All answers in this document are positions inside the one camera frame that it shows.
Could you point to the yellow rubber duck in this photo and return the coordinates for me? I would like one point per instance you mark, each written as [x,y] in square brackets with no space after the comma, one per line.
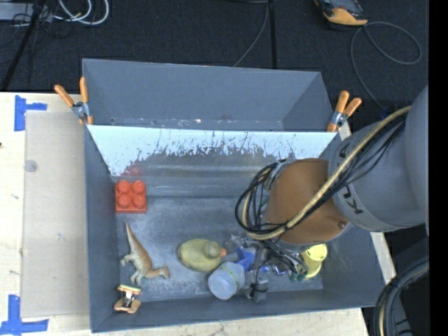
[197,255]

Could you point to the yellow plastic cup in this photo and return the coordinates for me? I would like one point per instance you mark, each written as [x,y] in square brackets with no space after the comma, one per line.
[315,254]

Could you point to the red toy building brick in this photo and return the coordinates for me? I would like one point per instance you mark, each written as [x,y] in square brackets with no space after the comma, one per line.
[131,196]

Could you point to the grey metal bin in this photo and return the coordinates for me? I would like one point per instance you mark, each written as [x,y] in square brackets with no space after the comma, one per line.
[182,93]

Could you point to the pale wood board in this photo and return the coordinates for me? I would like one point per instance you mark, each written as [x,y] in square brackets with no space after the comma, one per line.
[52,205]

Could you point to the blue plastic toy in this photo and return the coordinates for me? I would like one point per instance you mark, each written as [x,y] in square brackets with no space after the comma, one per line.
[246,258]

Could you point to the orange and green toy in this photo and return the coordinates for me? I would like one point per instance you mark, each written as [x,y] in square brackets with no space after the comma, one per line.
[127,299]

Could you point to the tan toy dinosaur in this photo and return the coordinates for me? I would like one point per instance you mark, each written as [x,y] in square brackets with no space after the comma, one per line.
[141,259]

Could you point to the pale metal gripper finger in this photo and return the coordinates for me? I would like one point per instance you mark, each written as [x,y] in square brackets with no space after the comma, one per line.
[250,285]
[236,243]

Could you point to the clear plastic bottle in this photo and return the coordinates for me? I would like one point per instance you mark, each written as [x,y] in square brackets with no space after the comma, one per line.
[224,282]

